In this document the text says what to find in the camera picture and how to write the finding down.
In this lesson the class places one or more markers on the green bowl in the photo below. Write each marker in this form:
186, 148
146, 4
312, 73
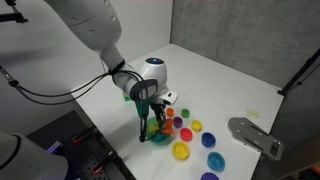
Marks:
151, 137

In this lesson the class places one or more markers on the yellow spiky star toy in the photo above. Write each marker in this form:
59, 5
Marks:
152, 126

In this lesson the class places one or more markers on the small green cup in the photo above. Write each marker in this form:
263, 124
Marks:
185, 113

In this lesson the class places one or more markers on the gray metal plate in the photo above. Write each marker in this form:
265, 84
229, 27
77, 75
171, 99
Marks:
255, 136

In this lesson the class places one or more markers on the small orange cup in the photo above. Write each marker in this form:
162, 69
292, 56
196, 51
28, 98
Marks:
170, 112

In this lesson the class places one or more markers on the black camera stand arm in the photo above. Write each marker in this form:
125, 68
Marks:
11, 16

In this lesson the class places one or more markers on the black red toggle clamp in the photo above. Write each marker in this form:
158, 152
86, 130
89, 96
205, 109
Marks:
83, 134
103, 163

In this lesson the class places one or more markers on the green plastic piece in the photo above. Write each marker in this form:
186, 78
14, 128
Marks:
141, 108

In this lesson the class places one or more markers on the light green cube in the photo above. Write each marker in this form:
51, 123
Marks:
125, 96

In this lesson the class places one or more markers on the blue cup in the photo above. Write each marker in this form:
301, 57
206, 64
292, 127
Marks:
208, 139

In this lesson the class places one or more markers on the large yellow cup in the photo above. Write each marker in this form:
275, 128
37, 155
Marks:
180, 150

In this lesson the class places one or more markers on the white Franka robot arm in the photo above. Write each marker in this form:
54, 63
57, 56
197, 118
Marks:
96, 23

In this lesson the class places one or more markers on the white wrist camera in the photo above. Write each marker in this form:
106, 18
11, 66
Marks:
167, 97

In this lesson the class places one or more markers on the orange animal toy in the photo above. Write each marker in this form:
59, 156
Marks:
169, 127

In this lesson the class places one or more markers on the small purple cup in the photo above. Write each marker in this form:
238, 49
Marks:
177, 122

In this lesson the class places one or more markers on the large purple cup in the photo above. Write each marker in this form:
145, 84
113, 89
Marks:
210, 176

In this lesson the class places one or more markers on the teal cup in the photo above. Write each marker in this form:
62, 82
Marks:
216, 161

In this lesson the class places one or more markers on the dark teal animal toy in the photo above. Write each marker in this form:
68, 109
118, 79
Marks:
160, 137

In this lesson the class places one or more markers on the small yellow cup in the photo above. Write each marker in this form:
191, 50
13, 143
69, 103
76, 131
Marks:
196, 125

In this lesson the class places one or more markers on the black perforated breadboard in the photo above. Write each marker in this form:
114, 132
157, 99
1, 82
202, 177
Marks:
80, 153

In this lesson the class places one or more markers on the red cup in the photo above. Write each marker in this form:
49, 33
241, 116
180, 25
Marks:
186, 134

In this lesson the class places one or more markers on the black pole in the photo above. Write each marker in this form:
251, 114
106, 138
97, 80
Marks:
300, 73

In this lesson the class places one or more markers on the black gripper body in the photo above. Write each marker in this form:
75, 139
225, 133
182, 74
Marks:
157, 109

